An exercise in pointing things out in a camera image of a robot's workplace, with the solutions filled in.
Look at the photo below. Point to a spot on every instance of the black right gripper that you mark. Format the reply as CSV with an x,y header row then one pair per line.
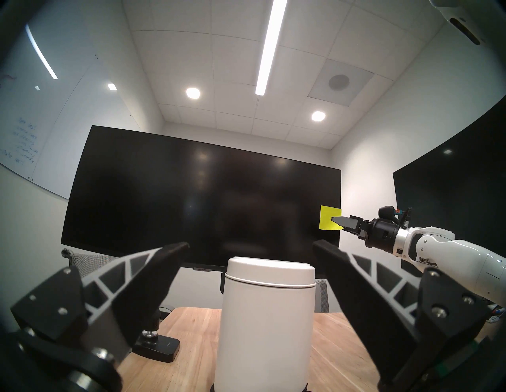
x,y
379,237

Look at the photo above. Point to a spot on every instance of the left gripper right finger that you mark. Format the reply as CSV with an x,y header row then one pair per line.
x,y
387,316

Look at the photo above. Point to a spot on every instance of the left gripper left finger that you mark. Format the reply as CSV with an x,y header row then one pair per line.
x,y
118,300

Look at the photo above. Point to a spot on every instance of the yellow sticky note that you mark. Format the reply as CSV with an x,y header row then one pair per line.
x,y
325,217

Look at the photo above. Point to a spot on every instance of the white pedal trash can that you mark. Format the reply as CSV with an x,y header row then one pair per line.
x,y
265,328

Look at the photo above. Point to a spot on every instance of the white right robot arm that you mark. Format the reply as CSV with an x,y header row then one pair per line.
x,y
470,261

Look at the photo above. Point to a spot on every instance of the black curved computer monitor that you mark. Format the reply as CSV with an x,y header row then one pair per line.
x,y
197,197

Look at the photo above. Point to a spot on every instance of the grey mesh office chair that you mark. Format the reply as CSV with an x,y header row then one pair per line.
x,y
79,257
322,294

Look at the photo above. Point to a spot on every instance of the round ceiling downlight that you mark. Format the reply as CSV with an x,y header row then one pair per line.
x,y
193,93
318,116

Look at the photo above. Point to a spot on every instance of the round ceiling speaker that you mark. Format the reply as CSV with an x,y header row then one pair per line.
x,y
339,81

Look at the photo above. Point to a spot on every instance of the glass whiteboard with writing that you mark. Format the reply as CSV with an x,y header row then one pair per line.
x,y
59,130

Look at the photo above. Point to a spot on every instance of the linear ceiling light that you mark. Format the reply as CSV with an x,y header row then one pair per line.
x,y
270,43

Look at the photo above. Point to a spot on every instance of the white robot head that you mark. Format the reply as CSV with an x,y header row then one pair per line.
x,y
462,23

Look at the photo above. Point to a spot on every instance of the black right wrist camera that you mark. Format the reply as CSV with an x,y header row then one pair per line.
x,y
387,213

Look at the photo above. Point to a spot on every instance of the large black wall television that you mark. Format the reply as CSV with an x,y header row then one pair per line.
x,y
462,181

